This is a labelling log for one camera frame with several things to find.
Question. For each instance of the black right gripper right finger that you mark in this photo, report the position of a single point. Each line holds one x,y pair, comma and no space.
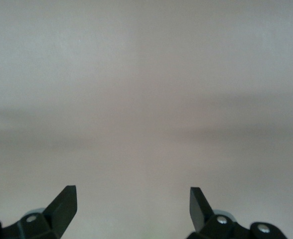
198,211

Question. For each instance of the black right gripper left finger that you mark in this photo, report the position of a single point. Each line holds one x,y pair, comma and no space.
61,211

